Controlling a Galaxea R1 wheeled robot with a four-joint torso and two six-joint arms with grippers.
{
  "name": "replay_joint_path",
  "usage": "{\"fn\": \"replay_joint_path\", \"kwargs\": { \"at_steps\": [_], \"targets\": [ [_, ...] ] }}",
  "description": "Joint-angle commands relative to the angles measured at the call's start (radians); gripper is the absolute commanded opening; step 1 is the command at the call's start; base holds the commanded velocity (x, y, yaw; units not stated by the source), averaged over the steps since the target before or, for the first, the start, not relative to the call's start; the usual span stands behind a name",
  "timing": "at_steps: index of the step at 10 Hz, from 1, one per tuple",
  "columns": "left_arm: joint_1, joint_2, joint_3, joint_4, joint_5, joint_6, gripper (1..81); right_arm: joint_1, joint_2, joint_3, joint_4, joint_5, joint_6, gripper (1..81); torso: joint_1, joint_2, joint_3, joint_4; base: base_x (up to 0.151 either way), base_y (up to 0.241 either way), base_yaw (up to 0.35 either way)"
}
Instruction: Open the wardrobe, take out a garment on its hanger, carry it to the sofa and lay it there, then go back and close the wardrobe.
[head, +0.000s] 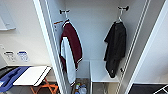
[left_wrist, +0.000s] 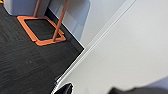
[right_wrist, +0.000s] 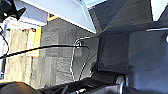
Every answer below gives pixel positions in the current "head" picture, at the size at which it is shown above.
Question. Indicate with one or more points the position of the blue item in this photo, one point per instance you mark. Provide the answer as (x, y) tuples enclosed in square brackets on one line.
[(82, 89)]

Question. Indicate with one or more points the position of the black garment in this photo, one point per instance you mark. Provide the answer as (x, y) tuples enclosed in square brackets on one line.
[(115, 46)]

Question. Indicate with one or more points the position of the black wardrobe peg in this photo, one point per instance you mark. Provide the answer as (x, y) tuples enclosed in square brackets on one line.
[(64, 11), (122, 7)]

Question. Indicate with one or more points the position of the white folding table top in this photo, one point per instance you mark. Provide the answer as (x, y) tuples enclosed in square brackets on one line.
[(31, 75)]

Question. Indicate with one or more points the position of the white wardrobe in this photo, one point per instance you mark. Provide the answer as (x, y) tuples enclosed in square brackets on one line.
[(93, 33)]

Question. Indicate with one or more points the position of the small orange strip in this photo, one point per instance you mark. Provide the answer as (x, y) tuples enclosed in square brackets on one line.
[(58, 22)]

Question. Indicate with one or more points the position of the brown wicker basket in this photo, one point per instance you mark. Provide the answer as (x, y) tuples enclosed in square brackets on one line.
[(78, 82)]

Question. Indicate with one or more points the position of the maroon white garment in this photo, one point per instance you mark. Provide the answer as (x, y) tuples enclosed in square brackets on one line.
[(71, 40)]

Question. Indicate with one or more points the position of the white wall box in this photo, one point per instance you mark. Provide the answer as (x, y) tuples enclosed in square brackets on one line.
[(6, 15)]

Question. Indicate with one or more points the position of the orange folding stand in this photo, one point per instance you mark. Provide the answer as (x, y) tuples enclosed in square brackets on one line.
[(45, 88)]

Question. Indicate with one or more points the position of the blue white wall sign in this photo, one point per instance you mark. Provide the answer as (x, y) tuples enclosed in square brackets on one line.
[(23, 56)]

